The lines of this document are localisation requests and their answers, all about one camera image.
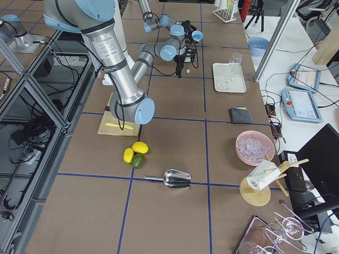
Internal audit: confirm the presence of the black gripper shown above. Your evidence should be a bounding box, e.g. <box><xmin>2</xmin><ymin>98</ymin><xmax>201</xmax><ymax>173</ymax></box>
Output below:
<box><xmin>181</xmin><ymin>20</ymin><xmax>197</xmax><ymax>44</ymax></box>
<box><xmin>174</xmin><ymin>48</ymin><xmax>198</xmax><ymax>78</ymax></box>

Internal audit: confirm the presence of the pale green bowl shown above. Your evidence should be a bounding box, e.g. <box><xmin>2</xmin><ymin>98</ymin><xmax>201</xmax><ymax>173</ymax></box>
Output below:
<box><xmin>184</xmin><ymin>53</ymin><xmax>195</xmax><ymax>63</ymax></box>

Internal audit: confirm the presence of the light blue cup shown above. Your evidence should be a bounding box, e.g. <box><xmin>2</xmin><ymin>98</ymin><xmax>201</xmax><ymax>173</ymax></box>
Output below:
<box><xmin>191</xmin><ymin>30</ymin><xmax>203</xmax><ymax>43</ymax></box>

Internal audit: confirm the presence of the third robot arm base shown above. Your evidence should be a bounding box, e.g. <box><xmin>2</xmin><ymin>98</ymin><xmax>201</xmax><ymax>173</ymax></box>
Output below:
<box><xmin>1</xmin><ymin>14</ymin><xmax>39</xmax><ymax>53</ymax></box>

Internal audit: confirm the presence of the blue bowl on side table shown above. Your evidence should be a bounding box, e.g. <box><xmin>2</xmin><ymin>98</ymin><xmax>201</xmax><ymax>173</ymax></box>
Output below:
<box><xmin>248</xmin><ymin>37</ymin><xmax>270</xmax><ymax>57</ymax></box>

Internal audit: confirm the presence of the pink bowl of ice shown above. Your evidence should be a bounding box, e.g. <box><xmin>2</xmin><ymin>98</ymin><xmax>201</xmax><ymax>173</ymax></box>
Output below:
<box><xmin>235</xmin><ymin>131</ymin><xmax>275</xmax><ymax>166</ymax></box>

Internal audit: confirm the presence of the metal ice scoop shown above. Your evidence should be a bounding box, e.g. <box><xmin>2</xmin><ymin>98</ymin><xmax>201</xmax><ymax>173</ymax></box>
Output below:
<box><xmin>144</xmin><ymin>169</ymin><xmax>191</xmax><ymax>189</ymax></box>

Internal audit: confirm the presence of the cream bear tray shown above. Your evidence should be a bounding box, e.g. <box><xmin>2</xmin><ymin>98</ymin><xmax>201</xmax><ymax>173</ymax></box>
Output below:
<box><xmin>212</xmin><ymin>63</ymin><xmax>246</xmax><ymax>93</ymax></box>

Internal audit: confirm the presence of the clear wine glass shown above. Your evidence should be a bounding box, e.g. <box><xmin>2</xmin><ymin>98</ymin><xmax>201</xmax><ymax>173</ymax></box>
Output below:
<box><xmin>226</xmin><ymin>52</ymin><xmax>242</xmax><ymax>81</ymax></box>

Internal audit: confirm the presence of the grey yellow folded cloth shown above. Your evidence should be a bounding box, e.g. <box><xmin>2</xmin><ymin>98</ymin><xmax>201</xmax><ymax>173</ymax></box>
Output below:
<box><xmin>228</xmin><ymin>107</ymin><xmax>253</xmax><ymax>124</ymax></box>

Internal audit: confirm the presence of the yellow plastic knife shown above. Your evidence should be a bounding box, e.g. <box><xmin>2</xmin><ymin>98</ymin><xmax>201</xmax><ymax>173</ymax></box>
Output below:
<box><xmin>105</xmin><ymin>122</ymin><xmax>134</xmax><ymax>130</ymax></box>

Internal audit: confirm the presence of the yellow lemon round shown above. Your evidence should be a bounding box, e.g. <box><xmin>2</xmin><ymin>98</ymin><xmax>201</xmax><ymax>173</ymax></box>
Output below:
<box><xmin>131</xmin><ymin>141</ymin><xmax>149</xmax><ymax>154</ymax></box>

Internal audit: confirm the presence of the wooden cutting board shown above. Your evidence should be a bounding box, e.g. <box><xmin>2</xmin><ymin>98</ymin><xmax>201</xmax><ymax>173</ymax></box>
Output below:
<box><xmin>97</xmin><ymin>101</ymin><xmax>140</xmax><ymax>137</ymax></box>

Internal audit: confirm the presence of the yellow lemon upper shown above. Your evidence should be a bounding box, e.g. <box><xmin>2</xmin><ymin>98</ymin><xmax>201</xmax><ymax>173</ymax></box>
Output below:
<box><xmin>123</xmin><ymin>148</ymin><xmax>135</xmax><ymax>164</ymax></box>

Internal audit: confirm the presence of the green avocado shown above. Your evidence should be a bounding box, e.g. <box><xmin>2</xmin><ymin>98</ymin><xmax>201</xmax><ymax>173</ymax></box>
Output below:
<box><xmin>131</xmin><ymin>153</ymin><xmax>145</xmax><ymax>168</ymax></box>

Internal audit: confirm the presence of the teach pendant far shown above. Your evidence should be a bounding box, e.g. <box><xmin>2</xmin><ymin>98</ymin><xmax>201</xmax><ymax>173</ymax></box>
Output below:
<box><xmin>287</xmin><ymin>64</ymin><xmax>320</xmax><ymax>93</ymax></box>

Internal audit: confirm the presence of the teach pendant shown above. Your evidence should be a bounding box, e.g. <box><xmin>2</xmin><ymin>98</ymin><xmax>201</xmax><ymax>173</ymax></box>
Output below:
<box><xmin>287</xmin><ymin>64</ymin><xmax>320</xmax><ymax>93</ymax></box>
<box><xmin>281</xmin><ymin>88</ymin><xmax>323</xmax><ymax>123</ymax></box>

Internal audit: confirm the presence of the teach pendant near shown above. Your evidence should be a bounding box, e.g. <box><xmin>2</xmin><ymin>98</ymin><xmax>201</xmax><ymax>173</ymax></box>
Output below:
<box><xmin>281</xmin><ymin>88</ymin><xmax>323</xmax><ymax>123</ymax></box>

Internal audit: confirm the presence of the white carton on stand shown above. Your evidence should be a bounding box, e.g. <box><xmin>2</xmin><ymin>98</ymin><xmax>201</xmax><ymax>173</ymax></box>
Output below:
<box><xmin>246</xmin><ymin>160</ymin><xmax>280</xmax><ymax>191</ymax></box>

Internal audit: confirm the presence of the wooden cup stand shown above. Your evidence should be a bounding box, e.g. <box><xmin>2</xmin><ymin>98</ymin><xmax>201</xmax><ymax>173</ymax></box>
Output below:
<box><xmin>239</xmin><ymin>159</ymin><xmax>309</xmax><ymax>206</ymax></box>

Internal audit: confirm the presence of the black monitor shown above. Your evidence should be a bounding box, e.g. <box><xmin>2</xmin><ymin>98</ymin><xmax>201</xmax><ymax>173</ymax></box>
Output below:
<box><xmin>287</xmin><ymin>123</ymin><xmax>338</xmax><ymax>219</ymax></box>

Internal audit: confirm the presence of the glasses rack tray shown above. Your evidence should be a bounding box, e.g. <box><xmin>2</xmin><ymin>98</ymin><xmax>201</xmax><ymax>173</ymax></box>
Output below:
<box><xmin>234</xmin><ymin>199</ymin><xmax>314</xmax><ymax>253</ymax></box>

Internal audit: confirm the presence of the white wire dish rack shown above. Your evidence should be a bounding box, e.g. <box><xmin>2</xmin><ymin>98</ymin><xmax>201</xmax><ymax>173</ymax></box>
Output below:
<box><xmin>212</xmin><ymin>0</ymin><xmax>238</xmax><ymax>23</ymax></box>

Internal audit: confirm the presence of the black camera tripod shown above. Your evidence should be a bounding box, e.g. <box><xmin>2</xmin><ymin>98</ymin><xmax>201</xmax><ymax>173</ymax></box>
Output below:
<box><xmin>244</xmin><ymin>0</ymin><xmax>265</xmax><ymax>32</ymax></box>

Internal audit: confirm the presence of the aluminium frame post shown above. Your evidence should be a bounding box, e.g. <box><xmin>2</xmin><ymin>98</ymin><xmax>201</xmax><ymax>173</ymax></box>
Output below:
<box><xmin>254</xmin><ymin>0</ymin><xmax>301</xmax><ymax>82</ymax></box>

